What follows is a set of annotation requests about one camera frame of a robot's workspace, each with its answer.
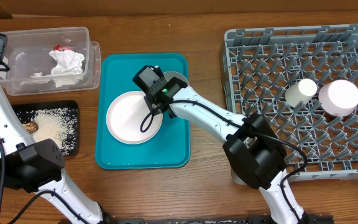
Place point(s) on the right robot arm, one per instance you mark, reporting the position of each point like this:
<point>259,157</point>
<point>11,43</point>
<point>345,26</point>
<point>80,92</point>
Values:
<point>256,155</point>

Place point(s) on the grey dishwasher rack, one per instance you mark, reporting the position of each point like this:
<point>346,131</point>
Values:
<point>257,67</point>

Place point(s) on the white paper cup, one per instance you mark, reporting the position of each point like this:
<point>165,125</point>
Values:
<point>301,91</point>

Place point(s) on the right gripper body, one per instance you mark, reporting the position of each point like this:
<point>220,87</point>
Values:
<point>159,102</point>

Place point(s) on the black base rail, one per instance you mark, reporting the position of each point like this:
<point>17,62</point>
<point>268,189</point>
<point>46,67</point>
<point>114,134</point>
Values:
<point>260,219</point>

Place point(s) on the white napkin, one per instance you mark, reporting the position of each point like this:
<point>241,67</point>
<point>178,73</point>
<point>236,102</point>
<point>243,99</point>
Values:
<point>68,70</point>

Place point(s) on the rice leftovers pile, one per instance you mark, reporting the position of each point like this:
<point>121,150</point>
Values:
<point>58,124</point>

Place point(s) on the grey metal bowl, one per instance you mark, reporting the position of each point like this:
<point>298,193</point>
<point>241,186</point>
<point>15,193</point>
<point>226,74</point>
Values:
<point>171,74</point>

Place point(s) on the large white plate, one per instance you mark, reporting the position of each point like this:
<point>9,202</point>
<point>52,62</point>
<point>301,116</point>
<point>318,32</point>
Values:
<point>125,116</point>

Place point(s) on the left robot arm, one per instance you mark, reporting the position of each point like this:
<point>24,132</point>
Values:
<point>39,167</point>

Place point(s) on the black plastic tray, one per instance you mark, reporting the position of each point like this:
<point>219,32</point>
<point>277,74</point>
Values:
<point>49,105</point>

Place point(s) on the clear plastic storage bin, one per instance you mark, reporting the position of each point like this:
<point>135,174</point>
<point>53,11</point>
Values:
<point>27,53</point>

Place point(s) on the red snack wrapper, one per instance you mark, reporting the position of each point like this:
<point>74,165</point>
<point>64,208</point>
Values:
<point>62,48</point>

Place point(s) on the brown food scrap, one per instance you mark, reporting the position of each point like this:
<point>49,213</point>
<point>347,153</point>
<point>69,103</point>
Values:
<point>31,127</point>

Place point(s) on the small white plate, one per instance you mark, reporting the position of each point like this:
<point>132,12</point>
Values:
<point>339,98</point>

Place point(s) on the teal serving tray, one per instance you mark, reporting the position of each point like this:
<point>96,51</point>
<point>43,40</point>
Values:
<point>170,147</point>

